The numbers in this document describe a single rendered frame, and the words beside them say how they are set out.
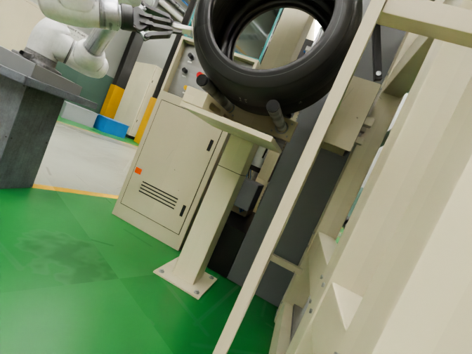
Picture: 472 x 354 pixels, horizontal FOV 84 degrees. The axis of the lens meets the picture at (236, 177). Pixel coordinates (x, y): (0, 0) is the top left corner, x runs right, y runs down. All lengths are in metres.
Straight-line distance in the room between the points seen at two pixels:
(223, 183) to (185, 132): 0.54
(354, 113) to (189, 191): 1.02
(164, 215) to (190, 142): 0.50
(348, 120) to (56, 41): 1.60
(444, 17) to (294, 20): 1.04
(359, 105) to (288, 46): 0.44
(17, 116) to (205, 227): 1.17
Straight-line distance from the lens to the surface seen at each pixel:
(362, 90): 1.26
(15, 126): 1.87
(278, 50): 1.40
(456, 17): 0.48
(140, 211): 1.85
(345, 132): 1.21
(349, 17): 1.01
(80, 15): 1.00
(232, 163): 1.29
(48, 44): 1.92
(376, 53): 1.33
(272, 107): 0.92
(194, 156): 1.66
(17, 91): 1.86
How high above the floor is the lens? 0.70
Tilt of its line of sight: 4 degrees down
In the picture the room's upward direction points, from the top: 23 degrees clockwise
